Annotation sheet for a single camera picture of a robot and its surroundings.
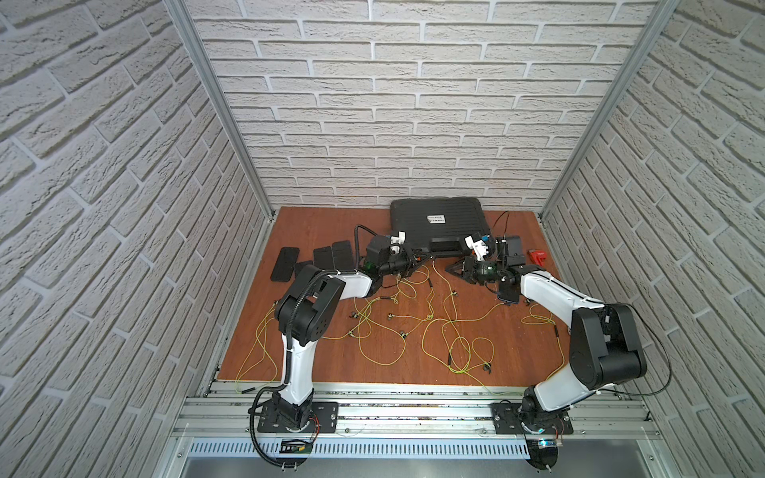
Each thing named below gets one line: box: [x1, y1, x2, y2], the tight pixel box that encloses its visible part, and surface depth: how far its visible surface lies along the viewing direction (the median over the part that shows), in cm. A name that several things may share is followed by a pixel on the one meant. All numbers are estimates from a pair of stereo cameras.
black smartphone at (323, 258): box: [312, 245, 336, 271], surface depth 108 cm
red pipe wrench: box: [526, 248, 547, 267], surface depth 109 cm
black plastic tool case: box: [389, 197, 492, 254], surface depth 113 cm
